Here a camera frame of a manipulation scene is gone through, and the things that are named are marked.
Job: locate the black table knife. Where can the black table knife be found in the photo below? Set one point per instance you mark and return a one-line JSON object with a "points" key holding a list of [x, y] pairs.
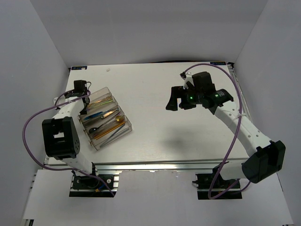
{"points": [[108, 113]]}

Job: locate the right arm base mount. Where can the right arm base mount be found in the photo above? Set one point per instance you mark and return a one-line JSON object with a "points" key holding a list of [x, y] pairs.
{"points": [[203, 182]]}

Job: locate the blue table knife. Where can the blue table knife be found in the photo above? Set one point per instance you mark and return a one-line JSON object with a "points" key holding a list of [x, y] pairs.
{"points": [[93, 116]]}

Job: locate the clear four-compartment organizer tray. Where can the clear four-compartment organizer tray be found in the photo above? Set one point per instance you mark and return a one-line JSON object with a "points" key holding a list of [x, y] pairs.
{"points": [[102, 93]]}

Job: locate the black spoon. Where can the black spoon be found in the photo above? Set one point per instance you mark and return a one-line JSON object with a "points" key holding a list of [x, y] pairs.
{"points": [[94, 129]]}

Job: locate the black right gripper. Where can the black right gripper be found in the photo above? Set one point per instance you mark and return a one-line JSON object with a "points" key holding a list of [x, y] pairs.
{"points": [[177, 92]]}

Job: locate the iridescent rainbow spoon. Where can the iridescent rainbow spoon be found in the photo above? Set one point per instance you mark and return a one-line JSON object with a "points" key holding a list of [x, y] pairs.
{"points": [[119, 119]]}

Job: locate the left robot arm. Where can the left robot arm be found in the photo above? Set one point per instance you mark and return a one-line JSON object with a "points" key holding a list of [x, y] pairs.
{"points": [[61, 139]]}

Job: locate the iridescent rainbow fork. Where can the iridescent rainbow fork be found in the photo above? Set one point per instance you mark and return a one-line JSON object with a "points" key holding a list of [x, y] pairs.
{"points": [[100, 104]]}

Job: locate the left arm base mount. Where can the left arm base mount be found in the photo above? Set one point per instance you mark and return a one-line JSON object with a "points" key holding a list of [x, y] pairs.
{"points": [[87, 187]]}

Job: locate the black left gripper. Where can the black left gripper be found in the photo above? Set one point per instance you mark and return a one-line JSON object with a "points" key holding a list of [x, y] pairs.
{"points": [[83, 111]]}

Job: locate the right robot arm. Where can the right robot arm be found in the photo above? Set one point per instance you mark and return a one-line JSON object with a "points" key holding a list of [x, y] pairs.
{"points": [[265, 156]]}

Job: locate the gold ornate fork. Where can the gold ornate fork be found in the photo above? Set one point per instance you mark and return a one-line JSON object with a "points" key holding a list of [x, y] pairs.
{"points": [[100, 101]]}

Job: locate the grey-blue chopstick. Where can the grey-blue chopstick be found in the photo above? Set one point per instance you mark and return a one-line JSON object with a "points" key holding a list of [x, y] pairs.
{"points": [[117, 132], [114, 137]]}

